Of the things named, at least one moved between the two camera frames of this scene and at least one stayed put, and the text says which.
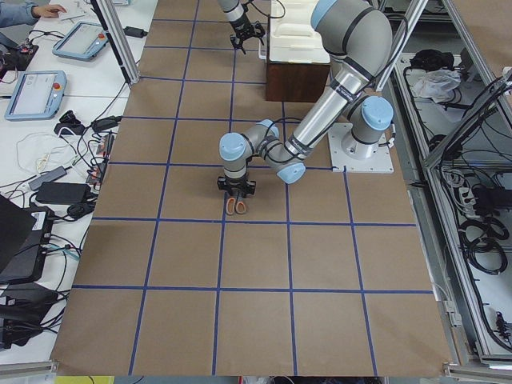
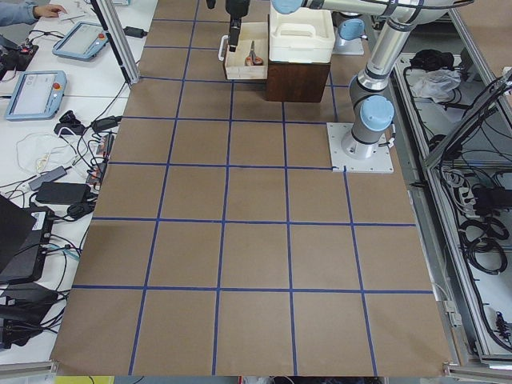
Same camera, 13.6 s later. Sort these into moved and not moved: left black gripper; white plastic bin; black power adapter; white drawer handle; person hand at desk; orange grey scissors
Moved: left black gripper; orange grey scissors; white drawer handle
Not moved: white plastic bin; black power adapter; person hand at desk
